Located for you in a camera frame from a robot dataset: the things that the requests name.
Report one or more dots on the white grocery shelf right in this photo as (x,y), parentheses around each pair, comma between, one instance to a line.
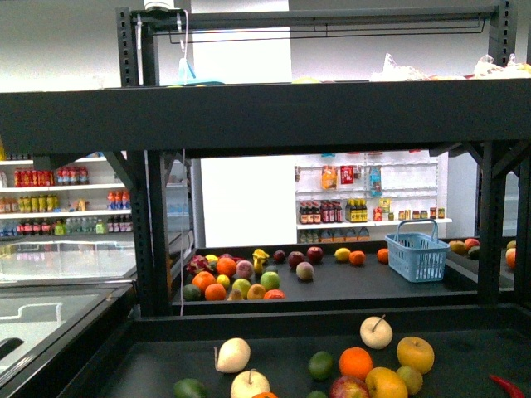
(364,196)

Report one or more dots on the white grocery shelf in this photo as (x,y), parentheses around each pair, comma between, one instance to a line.
(364,196)
(85,197)

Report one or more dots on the black metal shelf rack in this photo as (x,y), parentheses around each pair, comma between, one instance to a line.
(475,336)

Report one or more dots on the white grocery shelf left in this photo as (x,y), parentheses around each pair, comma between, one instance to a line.
(85,197)

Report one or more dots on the pile of far fruit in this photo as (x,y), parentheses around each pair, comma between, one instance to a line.
(216,278)

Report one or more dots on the white pear lying sideways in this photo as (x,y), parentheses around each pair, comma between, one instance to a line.
(232,356)

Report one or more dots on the small blue shopping basket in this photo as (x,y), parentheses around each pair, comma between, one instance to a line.
(417,257)

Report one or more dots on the white pear with stem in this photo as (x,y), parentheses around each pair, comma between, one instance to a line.
(376,332)

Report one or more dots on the green lime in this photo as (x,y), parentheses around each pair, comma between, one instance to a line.
(320,366)

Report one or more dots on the orange near tray centre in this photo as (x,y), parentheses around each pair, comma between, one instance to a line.
(356,362)

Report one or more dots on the white pear front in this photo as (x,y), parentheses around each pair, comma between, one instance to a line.
(248,384)

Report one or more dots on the dark green avocado left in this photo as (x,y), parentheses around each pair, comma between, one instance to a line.
(189,388)

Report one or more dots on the red yellow apple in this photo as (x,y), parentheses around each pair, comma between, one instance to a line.
(348,387)

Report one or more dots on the yellow apple rear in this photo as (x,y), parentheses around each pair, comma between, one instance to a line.
(417,353)

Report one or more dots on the yellow apple front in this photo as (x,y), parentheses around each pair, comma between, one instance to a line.
(386,383)

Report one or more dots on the glass freezer chest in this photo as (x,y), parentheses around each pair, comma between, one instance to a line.
(61,301)

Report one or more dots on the brownish kiwi fruit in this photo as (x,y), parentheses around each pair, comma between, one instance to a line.
(412,378)

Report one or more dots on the red chili pepper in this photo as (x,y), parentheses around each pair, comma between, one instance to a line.
(510,388)

